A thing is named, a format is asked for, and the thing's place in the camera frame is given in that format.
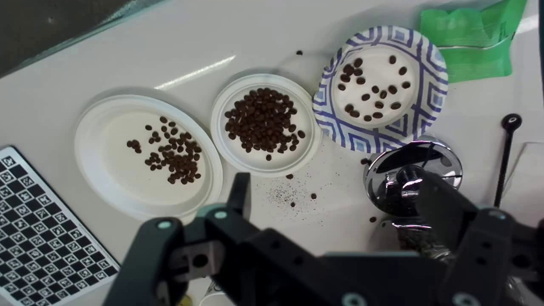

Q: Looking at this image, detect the green packet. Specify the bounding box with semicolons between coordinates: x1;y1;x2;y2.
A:
419;0;529;86

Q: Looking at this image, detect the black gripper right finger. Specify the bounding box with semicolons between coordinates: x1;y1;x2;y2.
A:
395;166;544;306

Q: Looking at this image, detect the laptop keyboard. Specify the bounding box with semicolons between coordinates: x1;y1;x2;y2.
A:
0;145;123;306

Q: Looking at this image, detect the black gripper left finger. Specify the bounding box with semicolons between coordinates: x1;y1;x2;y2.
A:
103;172;346;306

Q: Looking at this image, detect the small white plate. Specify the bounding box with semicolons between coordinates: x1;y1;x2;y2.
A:
210;72;324;176

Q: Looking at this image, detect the blue patterned bowl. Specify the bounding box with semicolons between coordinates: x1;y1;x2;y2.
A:
312;24;451;155

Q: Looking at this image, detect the large white plate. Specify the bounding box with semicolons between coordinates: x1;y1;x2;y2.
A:
74;92;225;223

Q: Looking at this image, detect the glass coffee bean jar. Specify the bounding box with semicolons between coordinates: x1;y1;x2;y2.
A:
378;217;456;261

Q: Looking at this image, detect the black coffee spoon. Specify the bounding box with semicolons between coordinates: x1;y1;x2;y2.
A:
494;113;524;210

